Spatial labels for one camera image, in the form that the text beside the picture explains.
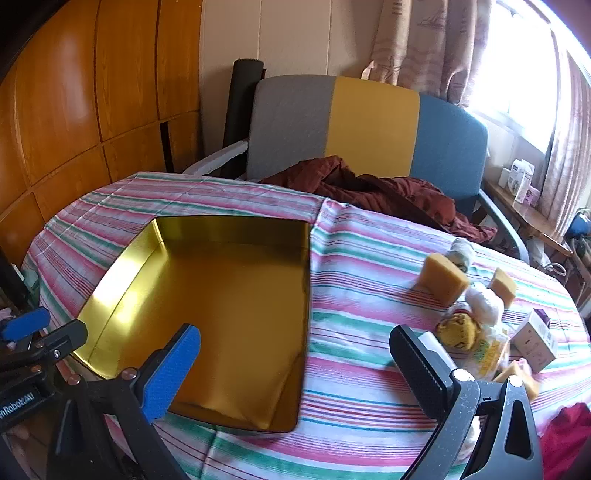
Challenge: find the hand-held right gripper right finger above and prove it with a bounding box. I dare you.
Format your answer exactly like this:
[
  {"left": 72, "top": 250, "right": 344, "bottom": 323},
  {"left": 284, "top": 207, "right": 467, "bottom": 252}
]
[{"left": 389, "top": 324, "right": 544, "bottom": 480}]

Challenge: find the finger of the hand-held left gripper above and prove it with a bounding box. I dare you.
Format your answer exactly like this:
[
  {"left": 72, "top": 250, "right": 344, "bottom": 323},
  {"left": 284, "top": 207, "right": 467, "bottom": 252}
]
[
  {"left": 0, "top": 307, "right": 51, "bottom": 343},
  {"left": 27, "top": 320, "right": 88, "bottom": 366}
]

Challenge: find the black rolled mat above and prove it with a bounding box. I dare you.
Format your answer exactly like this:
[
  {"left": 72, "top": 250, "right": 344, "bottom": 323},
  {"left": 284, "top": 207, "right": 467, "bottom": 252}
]
[{"left": 222, "top": 58, "right": 267, "bottom": 178}]

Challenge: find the white cardboard box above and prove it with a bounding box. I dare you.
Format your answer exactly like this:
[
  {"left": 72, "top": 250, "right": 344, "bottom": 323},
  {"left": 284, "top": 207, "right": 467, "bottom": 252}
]
[{"left": 512, "top": 308, "right": 560, "bottom": 374}]

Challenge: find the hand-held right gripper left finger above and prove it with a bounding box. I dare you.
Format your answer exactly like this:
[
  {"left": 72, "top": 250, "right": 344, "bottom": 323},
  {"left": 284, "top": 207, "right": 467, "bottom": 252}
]
[{"left": 46, "top": 323, "right": 202, "bottom": 480}]

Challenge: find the dark red jacket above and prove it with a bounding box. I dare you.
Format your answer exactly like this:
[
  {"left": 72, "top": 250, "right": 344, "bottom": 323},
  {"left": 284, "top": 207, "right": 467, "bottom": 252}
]
[{"left": 259, "top": 156, "right": 498, "bottom": 244}]

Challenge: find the clear cracker snack packet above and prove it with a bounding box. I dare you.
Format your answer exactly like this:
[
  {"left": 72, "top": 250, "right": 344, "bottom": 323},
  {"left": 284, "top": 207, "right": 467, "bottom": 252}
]
[{"left": 462, "top": 330, "right": 511, "bottom": 381}]

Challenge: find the red cloth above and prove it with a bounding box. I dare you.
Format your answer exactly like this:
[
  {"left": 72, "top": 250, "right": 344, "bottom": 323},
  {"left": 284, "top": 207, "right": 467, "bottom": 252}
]
[{"left": 538, "top": 402, "right": 591, "bottom": 480}]

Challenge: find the wooden wardrobe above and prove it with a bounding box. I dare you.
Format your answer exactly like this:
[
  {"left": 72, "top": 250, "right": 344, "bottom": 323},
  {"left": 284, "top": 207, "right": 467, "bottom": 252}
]
[{"left": 0, "top": 0, "right": 204, "bottom": 268}]

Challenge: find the gold tin box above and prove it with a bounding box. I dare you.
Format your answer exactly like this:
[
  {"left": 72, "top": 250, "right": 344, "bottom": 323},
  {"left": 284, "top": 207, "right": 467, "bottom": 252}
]
[{"left": 70, "top": 216, "right": 315, "bottom": 433}]

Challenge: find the large yellow sponge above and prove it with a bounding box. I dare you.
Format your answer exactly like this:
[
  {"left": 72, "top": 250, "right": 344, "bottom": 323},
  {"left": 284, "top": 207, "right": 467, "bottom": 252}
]
[{"left": 423, "top": 253, "right": 470, "bottom": 308}]

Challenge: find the grey yellow blue sofa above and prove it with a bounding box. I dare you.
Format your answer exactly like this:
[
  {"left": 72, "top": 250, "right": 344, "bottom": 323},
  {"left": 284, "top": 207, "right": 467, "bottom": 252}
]
[{"left": 182, "top": 74, "right": 529, "bottom": 264}]

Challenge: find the wooden side shelf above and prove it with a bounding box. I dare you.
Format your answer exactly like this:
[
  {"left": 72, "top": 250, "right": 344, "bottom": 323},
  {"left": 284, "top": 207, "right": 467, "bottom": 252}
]
[{"left": 480, "top": 178, "right": 575, "bottom": 259}]

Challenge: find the white product box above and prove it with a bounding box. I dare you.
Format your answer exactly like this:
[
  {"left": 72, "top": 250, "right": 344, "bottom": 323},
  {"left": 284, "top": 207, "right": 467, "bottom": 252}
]
[{"left": 507, "top": 158, "right": 536, "bottom": 201}]

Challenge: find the patterned curtain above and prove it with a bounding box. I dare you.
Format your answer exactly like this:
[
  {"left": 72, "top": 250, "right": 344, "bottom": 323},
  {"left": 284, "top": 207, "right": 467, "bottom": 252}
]
[
  {"left": 360, "top": 0, "right": 492, "bottom": 107},
  {"left": 538, "top": 46, "right": 591, "bottom": 241}
]

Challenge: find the small yellow sponge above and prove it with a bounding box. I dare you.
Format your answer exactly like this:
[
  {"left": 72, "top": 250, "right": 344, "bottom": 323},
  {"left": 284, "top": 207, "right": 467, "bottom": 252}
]
[{"left": 490, "top": 268, "right": 518, "bottom": 309}]

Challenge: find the orange yellow sponge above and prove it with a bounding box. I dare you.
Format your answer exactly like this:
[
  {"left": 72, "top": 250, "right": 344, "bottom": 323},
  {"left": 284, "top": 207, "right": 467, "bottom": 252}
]
[{"left": 493, "top": 362, "right": 540, "bottom": 401}]

